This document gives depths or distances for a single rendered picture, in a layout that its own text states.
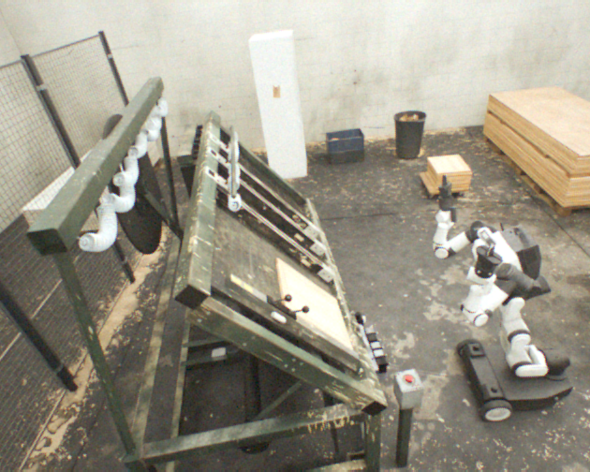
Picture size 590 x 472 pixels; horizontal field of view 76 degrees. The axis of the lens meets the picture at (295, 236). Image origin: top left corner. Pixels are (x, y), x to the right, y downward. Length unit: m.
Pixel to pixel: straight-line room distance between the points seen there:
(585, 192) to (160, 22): 6.51
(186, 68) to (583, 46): 6.63
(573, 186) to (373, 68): 3.68
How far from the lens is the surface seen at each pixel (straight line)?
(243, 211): 2.36
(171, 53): 7.45
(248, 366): 2.62
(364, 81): 7.27
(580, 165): 5.22
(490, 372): 3.29
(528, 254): 2.42
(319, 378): 1.93
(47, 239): 1.50
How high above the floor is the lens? 2.76
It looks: 35 degrees down
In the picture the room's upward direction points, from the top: 8 degrees counter-clockwise
